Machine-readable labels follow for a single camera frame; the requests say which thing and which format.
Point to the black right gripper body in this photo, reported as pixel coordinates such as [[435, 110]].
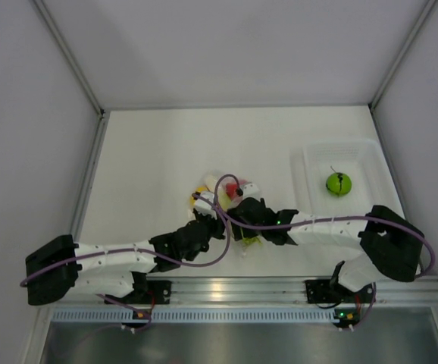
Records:
[[251, 231]]

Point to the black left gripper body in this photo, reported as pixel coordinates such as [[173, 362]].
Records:
[[215, 230]]

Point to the pale green toy celery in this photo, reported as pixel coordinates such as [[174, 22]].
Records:
[[250, 241]]

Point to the red toy pepper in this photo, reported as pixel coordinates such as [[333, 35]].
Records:
[[232, 190]]

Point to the clear polka dot zip bag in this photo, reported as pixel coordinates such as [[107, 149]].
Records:
[[210, 180]]

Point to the green toy pepper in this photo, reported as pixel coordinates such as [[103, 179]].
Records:
[[338, 183]]

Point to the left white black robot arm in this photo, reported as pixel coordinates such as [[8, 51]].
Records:
[[64, 266]]

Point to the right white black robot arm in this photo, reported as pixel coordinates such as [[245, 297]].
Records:
[[387, 245]]

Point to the yellow toy pepper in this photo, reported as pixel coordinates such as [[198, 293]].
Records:
[[198, 191]]

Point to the white plastic basket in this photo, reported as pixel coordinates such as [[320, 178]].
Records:
[[361, 160]]

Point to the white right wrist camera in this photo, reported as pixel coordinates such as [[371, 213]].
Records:
[[250, 190]]

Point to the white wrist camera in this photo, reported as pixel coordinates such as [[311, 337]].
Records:
[[250, 190], [203, 204]]

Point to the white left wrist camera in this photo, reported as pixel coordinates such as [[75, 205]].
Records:
[[203, 204]]

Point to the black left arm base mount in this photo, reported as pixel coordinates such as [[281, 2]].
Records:
[[147, 293]]

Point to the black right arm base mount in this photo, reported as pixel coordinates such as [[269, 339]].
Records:
[[328, 292]]

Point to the slotted white cable duct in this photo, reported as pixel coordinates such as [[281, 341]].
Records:
[[196, 315]]

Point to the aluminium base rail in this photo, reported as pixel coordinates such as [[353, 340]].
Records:
[[290, 291]]

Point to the aluminium frame post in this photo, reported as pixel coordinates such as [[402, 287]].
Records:
[[54, 30]]

